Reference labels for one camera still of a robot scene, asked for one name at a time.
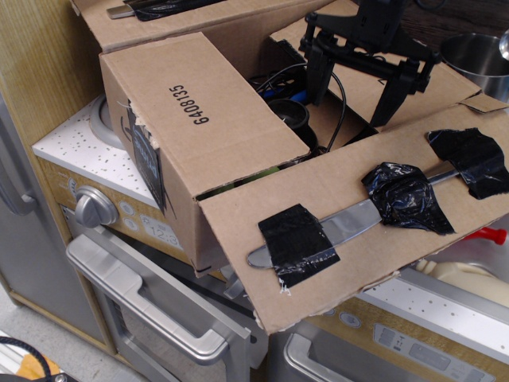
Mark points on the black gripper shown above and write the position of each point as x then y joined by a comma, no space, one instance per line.
372,42

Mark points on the large brown cardboard box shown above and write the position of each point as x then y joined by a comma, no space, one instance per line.
200,135

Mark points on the stainless steel pot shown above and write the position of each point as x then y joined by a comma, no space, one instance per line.
477,57

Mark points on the green toy fruit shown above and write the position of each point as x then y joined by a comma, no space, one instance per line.
269,171

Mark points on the crumpled black tape middle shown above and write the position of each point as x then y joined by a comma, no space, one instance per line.
404,198

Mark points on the black tape piece right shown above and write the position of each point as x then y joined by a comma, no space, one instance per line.
477,157

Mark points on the black tape piece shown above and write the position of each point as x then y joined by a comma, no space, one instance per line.
477,157
297,245

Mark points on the silver butter knife on flap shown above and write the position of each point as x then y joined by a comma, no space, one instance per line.
352,221

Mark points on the black tape piece left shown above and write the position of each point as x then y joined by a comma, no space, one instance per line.
297,245

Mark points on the red plastic toy piece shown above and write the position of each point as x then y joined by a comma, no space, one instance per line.
495,235

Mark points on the black tape on rear flap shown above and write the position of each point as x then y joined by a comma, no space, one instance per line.
154,9

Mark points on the cream plastic jug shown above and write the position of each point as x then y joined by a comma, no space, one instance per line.
467,277

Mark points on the silver knife on rear flap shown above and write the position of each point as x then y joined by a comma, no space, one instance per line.
119,12

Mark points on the toy dishwasher door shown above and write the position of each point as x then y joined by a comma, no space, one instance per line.
375,352

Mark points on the silver oven knob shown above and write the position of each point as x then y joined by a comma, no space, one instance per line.
94,208

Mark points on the toy oven door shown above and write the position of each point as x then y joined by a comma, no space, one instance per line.
164,329

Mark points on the wooden toy kitchen unit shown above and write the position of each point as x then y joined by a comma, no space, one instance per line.
64,122

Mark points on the grey toy fridge door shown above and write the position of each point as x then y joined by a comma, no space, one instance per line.
34,267

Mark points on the black camera lens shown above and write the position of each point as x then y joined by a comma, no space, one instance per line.
295,116

